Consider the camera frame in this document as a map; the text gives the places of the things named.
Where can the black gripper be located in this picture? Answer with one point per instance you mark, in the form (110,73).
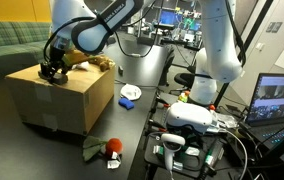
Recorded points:
(53,63)

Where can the brown plush moose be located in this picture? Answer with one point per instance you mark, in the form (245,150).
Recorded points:
(102,61)

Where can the white towel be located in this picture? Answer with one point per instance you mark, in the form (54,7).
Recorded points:
(131,92)

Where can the black rectangular block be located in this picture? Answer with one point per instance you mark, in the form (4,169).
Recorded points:
(59,78)

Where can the white plush toy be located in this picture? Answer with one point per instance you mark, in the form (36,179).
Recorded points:
(81,66)

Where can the blue sponge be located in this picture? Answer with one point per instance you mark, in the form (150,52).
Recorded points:
(126,103)

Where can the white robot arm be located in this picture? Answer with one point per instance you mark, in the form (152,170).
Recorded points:
(75,26)

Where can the large cardboard box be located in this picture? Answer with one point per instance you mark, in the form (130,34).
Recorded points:
(72,107)

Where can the green plaid sofa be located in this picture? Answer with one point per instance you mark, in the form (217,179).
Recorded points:
(21,45)

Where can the small black object on table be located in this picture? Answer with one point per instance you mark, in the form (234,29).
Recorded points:
(120,70)

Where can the red and green plush radish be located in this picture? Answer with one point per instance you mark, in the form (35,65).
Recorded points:
(112,149)

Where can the yellow green bottle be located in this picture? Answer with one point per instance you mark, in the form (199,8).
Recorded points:
(183,97)

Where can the black office chair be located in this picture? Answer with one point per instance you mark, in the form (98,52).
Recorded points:
(185,79)

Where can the white VR controller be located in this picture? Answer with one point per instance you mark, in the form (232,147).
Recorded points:
(172,143)

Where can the white VR headset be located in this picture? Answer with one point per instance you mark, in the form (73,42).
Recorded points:
(199,118)

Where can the open laptop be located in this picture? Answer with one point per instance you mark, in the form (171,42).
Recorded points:
(265,118)

